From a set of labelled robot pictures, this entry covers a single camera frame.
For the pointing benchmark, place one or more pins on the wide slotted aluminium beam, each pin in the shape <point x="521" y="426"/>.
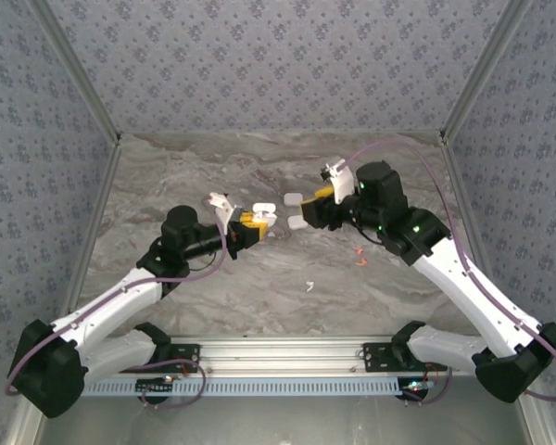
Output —
<point x="282" y="354"/>

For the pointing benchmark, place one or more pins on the short aluminium frame post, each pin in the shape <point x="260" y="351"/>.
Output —
<point x="537" y="426"/>
<point x="21" y="431"/>

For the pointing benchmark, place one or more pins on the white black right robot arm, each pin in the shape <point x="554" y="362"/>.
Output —
<point x="514" y="371"/>

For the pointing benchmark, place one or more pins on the grey metal panel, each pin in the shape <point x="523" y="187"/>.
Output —
<point x="282" y="422"/>

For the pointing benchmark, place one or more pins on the white earbud charging case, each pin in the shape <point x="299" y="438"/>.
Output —
<point x="264" y="207"/>
<point x="293" y="199"/>
<point x="295" y="222"/>

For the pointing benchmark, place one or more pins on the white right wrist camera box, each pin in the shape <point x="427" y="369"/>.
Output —
<point x="343" y="185"/>

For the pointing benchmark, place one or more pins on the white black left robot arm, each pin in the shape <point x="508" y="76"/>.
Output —
<point x="46" y="371"/>

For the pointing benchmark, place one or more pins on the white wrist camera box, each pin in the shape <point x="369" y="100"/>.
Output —
<point x="343" y="185"/>
<point x="222" y="201"/>

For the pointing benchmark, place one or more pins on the small black circuit board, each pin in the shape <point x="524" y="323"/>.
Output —
<point x="417" y="385"/>
<point x="153" y="385"/>

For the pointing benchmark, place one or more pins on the aluminium table edge rail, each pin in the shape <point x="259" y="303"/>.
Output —
<point x="90" y="232"/>
<point x="461" y="185"/>

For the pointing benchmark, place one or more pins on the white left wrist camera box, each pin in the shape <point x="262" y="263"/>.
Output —
<point x="222" y="201"/>

